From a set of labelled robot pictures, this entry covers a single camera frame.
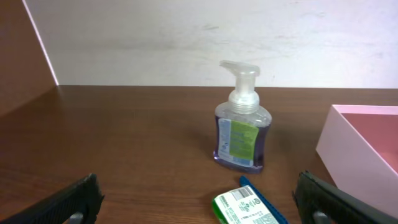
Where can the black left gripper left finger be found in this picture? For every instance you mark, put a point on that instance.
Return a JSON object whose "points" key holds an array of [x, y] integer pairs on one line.
{"points": [[82, 197]]}

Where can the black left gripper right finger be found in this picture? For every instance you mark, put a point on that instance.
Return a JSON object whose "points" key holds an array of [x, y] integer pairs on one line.
{"points": [[320, 202]]}

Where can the green white soap bar pack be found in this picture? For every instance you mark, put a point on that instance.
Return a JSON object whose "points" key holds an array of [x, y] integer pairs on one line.
{"points": [[241, 206]]}

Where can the pink cardboard box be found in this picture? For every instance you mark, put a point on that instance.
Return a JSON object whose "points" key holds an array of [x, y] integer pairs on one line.
{"points": [[358, 146]]}

